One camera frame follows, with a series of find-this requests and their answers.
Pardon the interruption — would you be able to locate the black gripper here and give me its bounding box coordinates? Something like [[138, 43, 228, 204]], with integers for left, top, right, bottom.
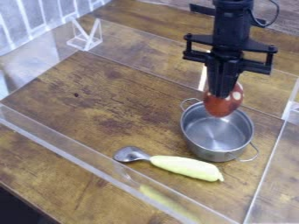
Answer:
[[182, 33, 277, 98]]

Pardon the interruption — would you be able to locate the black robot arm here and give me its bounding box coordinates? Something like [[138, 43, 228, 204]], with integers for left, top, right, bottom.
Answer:
[[182, 0, 277, 98]]

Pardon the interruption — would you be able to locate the silver metal pot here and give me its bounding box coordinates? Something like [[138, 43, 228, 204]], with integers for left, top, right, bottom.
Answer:
[[180, 98, 258, 162]]

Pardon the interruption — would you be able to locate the black bar on table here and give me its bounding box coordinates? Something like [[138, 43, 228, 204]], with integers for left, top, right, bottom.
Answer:
[[189, 3, 266, 27]]

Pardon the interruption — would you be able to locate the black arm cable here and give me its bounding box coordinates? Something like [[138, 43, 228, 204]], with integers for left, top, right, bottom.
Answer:
[[248, 0, 281, 29]]

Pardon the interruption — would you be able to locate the spoon with yellow handle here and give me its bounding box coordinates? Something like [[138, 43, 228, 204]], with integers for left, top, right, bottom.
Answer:
[[113, 146, 224, 182]]

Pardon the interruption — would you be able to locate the clear acrylic triangle bracket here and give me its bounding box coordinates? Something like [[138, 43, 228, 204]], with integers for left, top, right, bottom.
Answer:
[[66, 19, 102, 52]]

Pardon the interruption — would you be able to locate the clear acrylic enclosure wall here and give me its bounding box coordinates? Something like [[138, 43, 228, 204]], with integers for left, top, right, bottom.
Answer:
[[0, 0, 299, 224]]

